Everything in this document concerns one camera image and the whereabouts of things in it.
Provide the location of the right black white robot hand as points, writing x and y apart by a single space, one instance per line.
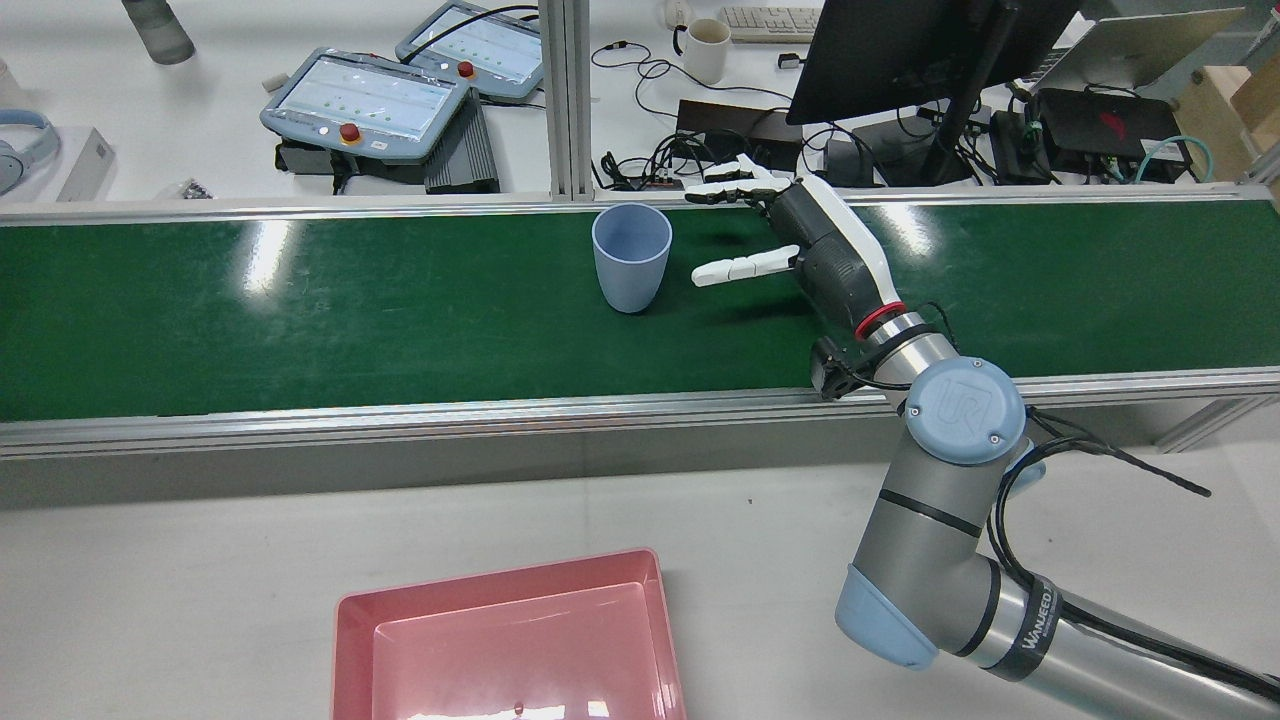
835 265

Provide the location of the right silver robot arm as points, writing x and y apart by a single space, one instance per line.
930 540

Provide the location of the dark brown flat box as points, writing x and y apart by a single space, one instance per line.
730 118

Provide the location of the light blue plastic cup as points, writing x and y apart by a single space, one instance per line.
630 265

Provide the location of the black box with red logo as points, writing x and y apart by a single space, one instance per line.
1085 125

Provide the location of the dark finned electronics box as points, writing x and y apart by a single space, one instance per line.
462 150

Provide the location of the tan cardboard box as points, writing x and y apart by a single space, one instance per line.
1225 115

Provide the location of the pink plastic box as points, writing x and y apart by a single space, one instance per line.
500 660

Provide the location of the grey metal electronics box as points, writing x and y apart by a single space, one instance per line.
310 160

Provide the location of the white cardboard box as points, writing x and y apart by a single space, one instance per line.
90 165

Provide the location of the black power adapter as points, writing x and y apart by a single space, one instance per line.
850 160

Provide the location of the black computer monitor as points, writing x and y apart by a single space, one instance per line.
880 60

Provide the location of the black electronics module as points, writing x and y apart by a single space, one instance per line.
1015 150

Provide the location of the white mug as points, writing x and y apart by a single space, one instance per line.
705 60

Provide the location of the white keyboard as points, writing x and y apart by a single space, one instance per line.
770 22

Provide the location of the silver laptop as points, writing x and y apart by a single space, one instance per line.
1130 45

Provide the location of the robot teach pendant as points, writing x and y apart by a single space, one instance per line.
360 100
490 45

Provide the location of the green belt conveyor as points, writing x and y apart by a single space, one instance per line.
300 300

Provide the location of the small white tube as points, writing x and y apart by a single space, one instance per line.
275 82

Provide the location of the plastic bag of screws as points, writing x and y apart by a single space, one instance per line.
190 189

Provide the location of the light blue headphones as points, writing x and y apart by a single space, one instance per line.
48 140

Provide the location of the aluminium profile post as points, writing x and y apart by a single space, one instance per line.
565 100

